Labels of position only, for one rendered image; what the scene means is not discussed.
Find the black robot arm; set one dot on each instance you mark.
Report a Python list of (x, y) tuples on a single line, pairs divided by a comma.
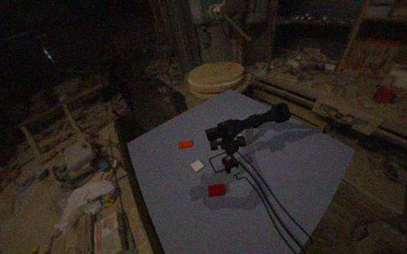
[(278, 113)]

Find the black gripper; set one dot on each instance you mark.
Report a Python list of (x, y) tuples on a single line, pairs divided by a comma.
[(214, 144)]

